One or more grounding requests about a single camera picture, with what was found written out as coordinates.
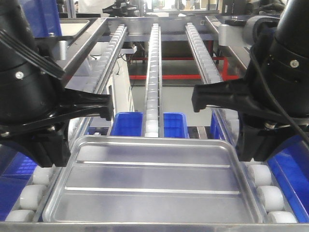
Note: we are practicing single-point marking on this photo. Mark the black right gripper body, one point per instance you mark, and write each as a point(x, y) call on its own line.
point(278, 79)

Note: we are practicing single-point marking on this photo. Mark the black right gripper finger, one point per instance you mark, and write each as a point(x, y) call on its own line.
point(231, 94)
point(259, 138)

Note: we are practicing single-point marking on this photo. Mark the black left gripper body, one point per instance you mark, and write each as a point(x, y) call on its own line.
point(29, 98)

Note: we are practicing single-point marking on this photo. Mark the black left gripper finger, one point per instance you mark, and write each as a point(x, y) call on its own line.
point(74, 104)
point(45, 147)

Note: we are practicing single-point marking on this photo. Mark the silver ribbed metal tray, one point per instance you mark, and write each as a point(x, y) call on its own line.
point(152, 180)

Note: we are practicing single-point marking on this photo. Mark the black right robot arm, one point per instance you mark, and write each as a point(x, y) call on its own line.
point(291, 30)

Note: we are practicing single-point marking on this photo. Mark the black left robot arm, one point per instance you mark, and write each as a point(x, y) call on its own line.
point(16, 38)

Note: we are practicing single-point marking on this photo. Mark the grey tray far left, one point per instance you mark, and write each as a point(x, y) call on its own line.
point(72, 28)

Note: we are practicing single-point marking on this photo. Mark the blue bin lower right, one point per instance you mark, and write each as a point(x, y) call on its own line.
point(290, 165)

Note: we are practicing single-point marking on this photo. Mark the blue bin lower left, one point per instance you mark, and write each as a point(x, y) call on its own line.
point(15, 171)

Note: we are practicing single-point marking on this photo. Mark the blue bin below centre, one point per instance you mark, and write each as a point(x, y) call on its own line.
point(130, 124)

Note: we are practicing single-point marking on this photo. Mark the right white roller track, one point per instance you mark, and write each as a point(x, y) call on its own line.
point(265, 193)

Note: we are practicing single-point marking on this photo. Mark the centre white roller track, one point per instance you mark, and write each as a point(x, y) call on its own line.
point(153, 124)

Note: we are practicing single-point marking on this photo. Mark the red metal cart frame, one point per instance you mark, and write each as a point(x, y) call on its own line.
point(178, 64)

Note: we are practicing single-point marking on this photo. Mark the steel left divider rail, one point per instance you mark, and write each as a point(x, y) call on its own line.
point(79, 49)

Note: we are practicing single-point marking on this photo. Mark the steel divider rail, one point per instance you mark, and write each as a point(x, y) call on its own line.
point(79, 49)
point(230, 41)

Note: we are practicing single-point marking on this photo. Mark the steel right divider rail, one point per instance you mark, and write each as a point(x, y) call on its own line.
point(230, 41)

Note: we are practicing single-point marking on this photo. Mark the steel front shelf rail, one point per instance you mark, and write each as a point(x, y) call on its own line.
point(149, 227)

